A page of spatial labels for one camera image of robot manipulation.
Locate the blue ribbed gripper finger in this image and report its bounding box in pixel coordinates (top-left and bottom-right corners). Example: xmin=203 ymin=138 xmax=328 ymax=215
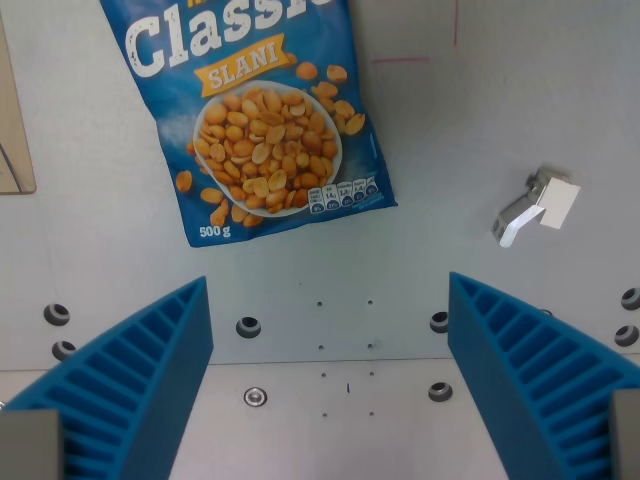
xmin=447 ymin=271 xmax=640 ymax=480
xmin=0 ymin=276 xmax=215 ymax=480

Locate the light wooden board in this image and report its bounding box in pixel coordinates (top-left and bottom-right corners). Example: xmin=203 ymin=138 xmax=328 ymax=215
xmin=0 ymin=14 xmax=38 ymax=195

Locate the blue salted peanuts bag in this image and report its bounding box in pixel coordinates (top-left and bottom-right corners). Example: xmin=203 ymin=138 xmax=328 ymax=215
xmin=98 ymin=0 xmax=400 ymax=249

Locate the small metal bracket with tape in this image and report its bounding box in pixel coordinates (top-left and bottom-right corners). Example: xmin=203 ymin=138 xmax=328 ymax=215
xmin=490 ymin=165 xmax=583 ymax=249

